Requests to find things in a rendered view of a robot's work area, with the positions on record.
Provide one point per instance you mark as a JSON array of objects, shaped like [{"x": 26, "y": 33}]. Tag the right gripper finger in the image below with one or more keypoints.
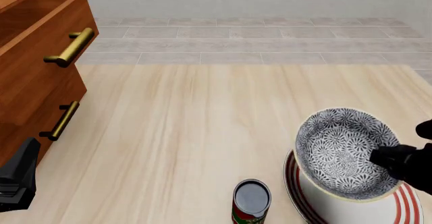
[
  {"x": 405, "y": 160},
  {"x": 426, "y": 130}
]

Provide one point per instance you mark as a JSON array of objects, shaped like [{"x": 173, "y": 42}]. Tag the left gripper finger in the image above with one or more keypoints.
[{"x": 25, "y": 160}]

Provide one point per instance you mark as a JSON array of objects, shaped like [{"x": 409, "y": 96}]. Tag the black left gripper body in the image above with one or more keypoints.
[{"x": 15, "y": 196}]

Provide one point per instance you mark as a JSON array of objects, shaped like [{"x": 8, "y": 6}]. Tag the patterned black white bowl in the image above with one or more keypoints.
[{"x": 337, "y": 145}]

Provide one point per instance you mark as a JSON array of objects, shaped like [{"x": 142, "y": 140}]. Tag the white plate with red rings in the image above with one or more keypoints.
[{"x": 388, "y": 211}]

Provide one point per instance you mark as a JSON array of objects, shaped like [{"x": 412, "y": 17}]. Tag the closed wooden drawer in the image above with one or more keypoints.
[{"x": 30, "y": 130}]

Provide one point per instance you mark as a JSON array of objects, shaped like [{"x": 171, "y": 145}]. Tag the open wooden drawer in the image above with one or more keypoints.
[{"x": 30, "y": 82}]

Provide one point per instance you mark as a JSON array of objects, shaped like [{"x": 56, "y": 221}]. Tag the red green printed tin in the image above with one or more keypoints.
[{"x": 251, "y": 196}]

